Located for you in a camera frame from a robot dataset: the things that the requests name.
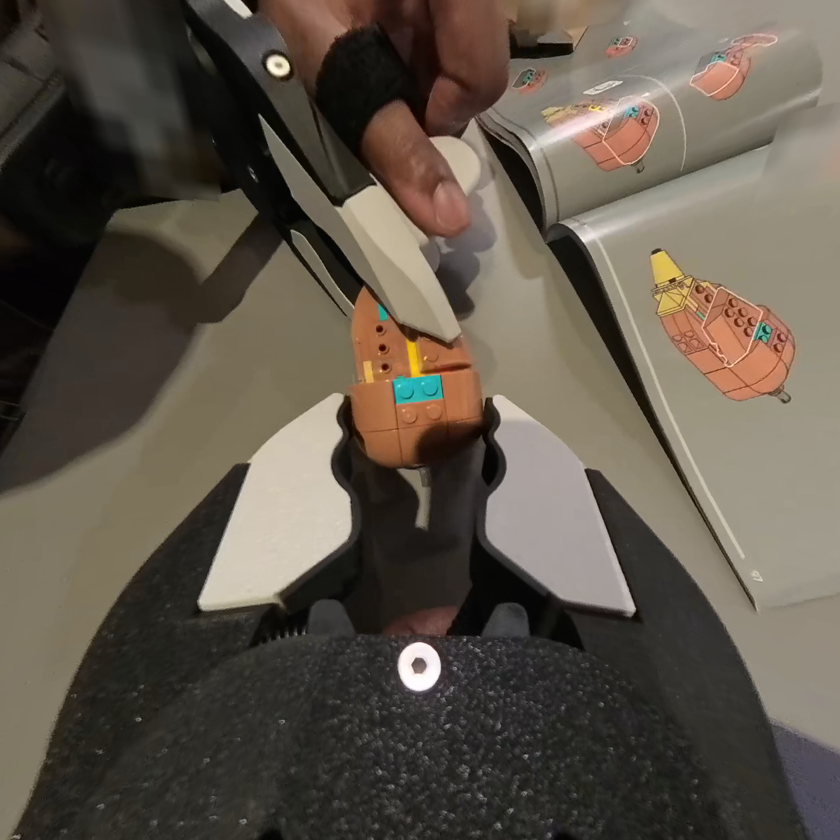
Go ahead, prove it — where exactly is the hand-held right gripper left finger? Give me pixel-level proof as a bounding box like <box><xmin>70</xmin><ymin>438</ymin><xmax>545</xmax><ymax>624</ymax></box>
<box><xmin>197</xmin><ymin>394</ymin><xmax>362</xmax><ymax>614</ymax></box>

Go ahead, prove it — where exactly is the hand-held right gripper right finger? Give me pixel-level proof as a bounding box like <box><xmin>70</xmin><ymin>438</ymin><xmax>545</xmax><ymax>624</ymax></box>
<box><xmin>476</xmin><ymin>394</ymin><xmax>637</xmax><ymax>618</ymax></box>

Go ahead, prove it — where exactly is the brown brick vehicle model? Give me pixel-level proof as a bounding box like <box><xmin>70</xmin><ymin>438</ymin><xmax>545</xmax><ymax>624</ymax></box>
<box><xmin>348</xmin><ymin>287</ymin><xmax>487</xmax><ymax>470</ymax></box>

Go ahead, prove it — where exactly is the grey desk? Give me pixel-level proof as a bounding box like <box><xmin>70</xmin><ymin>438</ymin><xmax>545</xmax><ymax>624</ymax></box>
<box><xmin>0</xmin><ymin>98</ymin><xmax>840</xmax><ymax>840</ymax></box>

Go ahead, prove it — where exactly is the person's left hand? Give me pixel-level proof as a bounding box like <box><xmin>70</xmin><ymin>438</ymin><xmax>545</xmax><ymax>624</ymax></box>
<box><xmin>262</xmin><ymin>0</ymin><xmax>513</xmax><ymax>238</ymax></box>

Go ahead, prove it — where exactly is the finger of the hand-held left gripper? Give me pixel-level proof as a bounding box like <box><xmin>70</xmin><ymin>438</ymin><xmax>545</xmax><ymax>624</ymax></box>
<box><xmin>259</xmin><ymin>115</ymin><xmax>389</xmax><ymax>320</ymax></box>
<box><xmin>341</xmin><ymin>134</ymin><xmax>481</xmax><ymax>347</ymax></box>

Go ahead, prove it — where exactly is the open instruction booklet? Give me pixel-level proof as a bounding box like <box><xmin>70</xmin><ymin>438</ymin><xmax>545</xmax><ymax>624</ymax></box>
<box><xmin>476</xmin><ymin>23</ymin><xmax>840</xmax><ymax>614</ymax></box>

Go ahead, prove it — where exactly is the person's brown jacket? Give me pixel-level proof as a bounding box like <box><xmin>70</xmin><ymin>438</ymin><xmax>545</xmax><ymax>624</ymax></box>
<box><xmin>0</xmin><ymin>0</ymin><xmax>116</xmax><ymax>427</ymax></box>

